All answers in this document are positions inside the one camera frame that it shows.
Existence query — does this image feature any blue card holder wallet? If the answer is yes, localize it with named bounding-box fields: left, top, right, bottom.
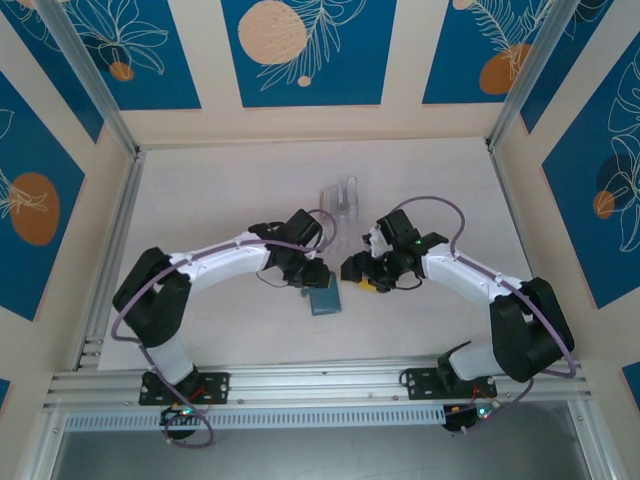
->
left=298, top=285, right=345, bottom=318

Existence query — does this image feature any clear acrylic card stand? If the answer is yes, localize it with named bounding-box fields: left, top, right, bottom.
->
left=318, top=174, right=362, bottom=254

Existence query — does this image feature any small circuit board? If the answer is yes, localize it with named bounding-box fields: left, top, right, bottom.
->
left=159, top=405, right=206, bottom=427
left=443, top=402, right=502, bottom=432

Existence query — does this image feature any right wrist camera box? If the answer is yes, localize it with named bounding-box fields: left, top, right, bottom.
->
left=362, top=224, right=390, bottom=257

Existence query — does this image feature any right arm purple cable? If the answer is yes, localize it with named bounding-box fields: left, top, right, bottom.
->
left=382, top=195, right=577, bottom=437

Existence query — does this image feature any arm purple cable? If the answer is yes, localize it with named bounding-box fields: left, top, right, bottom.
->
left=382, top=195, right=577, bottom=437
left=110, top=208, right=339, bottom=449

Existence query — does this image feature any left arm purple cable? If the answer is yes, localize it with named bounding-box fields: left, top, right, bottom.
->
left=110, top=208, right=339, bottom=449

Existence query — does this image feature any aluminium cross rail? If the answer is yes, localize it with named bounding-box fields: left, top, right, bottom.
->
left=42, top=351, right=595, bottom=412

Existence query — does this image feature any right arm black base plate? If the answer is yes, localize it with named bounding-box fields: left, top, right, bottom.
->
left=401, top=367, right=499, bottom=402

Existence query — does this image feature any aluminium side rail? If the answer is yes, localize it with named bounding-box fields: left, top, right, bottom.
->
left=73, top=148, right=147, bottom=372
left=487, top=143, right=565, bottom=362

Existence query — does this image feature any slotted grey cable duct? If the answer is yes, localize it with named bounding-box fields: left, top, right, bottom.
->
left=63, top=405, right=447, bottom=433

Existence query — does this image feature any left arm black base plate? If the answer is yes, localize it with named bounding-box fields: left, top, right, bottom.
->
left=138, top=371, right=233, bottom=407

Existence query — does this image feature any aluminium corner post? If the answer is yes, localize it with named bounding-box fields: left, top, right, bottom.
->
left=37, top=0, right=146, bottom=161
left=487, top=0, right=617, bottom=151

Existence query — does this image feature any aluminium frame leg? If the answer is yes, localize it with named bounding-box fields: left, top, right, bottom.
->
left=12, top=407, right=69, bottom=480
left=567, top=399, right=629, bottom=480

